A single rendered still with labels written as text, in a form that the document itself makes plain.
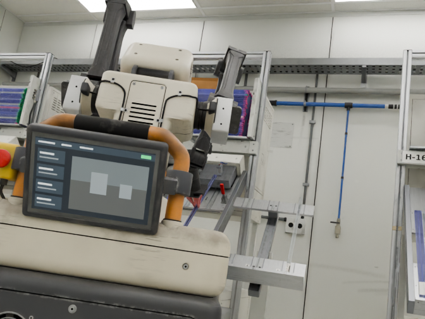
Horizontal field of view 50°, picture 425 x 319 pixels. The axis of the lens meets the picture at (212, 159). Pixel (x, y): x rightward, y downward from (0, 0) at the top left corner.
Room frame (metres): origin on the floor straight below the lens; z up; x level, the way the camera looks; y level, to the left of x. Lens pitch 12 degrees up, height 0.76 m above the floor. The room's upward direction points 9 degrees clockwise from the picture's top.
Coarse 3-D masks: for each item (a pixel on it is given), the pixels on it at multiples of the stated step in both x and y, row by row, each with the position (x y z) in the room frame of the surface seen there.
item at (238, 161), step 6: (210, 156) 2.33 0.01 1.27; (216, 156) 2.32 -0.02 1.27; (222, 156) 2.31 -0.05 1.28; (228, 156) 2.30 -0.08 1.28; (234, 156) 2.29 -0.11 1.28; (240, 156) 2.29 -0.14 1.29; (210, 162) 2.30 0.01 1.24; (216, 162) 2.29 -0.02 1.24; (228, 162) 2.26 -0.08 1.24; (234, 162) 2.25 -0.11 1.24; (240, 162) 2.25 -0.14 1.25; (240, 168) 2.26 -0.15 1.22; (240, 174) 2.29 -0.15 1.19
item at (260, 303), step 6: (258, 252) 1.84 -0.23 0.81; (270, 252) 1.83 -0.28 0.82; (270, 258) 1.83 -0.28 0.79; (264, 288) 1.83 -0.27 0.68; (264, 294) 1.83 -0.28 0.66; (252, 300) 1.84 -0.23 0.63; (258, 300) 1.84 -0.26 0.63; (264, 300) 1.83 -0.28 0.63; (252, 306) 1.84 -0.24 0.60; (258, 306) 1.83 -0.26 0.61; (264, 306) 1.83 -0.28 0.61; (252, 312) 1.84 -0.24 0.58; (258, 312) 1.83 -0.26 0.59; (264, 312) 1.83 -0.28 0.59; (252, 318) 1.84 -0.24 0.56; (258, 318) 1.83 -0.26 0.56; (264, 318) 1.84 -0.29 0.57
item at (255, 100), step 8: (200, 56) 2.44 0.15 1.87; (208, 56) 2.42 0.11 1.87; (216, 56) 2.41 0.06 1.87; (224, 56) 2.39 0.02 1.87; (248, 56) 2.35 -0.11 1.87; (256, 56) 2.33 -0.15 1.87; (256, 80) 2.25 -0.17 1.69; (256, 88) 2.25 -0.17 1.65; (256, 96) 2.25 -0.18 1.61; (256, 104) 2.26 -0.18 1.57; (256, 112) 2.28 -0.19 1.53; (256, 120) 2.30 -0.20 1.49; (248, 128) 2.25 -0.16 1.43; (192, 136) 2.39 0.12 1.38; (232, 136) 2.29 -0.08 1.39; (240, 136) 2.27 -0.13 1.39
